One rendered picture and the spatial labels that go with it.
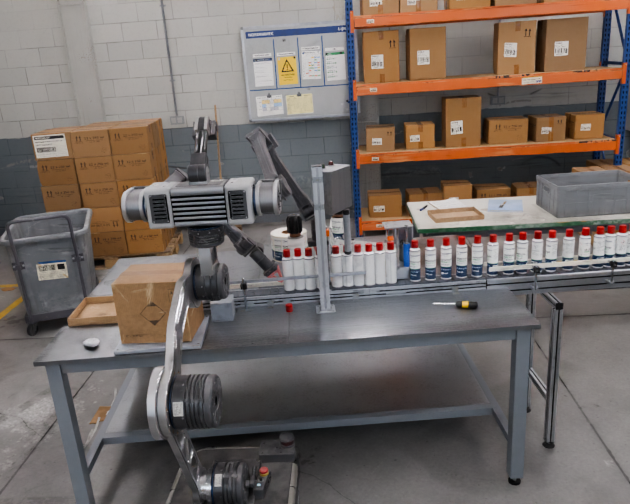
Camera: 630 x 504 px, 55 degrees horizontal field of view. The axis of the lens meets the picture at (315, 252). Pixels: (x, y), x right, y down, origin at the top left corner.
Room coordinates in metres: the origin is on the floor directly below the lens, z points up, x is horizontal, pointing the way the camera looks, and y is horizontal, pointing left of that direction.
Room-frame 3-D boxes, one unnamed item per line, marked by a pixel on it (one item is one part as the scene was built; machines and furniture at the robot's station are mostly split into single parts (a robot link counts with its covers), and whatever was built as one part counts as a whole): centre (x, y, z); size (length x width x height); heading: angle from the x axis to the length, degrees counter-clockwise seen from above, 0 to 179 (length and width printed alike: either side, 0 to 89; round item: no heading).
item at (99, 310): (2.72, 1.01, 0.85); 0.30 x 0.26 x 0.04; 91
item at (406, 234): (2.83, -0.41, 1.01); 0.14 x 0.13 x 0.26; 91
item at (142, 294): (2.43, 0.68, 0.99); 0.30 x 0.24 x 0.27; 85
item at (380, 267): (2.74, -0.31, 0.98); 0.05 x 0.05 x 0.20
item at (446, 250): (2.75, -0.62, 0.98); 0.05 x 0.05 x 0.20
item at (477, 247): (2.75, -0.77, 0.98); 0.05 x 0.05 x 0.20
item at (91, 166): (6.25, 2.07, 0.70); 1.20 x 0.82 x 1.39; 92
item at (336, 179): (2.65, -0.09, 1.38); 0.17 x 0.10 x 0.19; 146
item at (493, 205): (4.30, -1.41, 0.81); 0.32 x 0.24 x 0.01; 162
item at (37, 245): (4.70, 2.10, 0.48); 0.89 x 0.63 x 0.96; 15
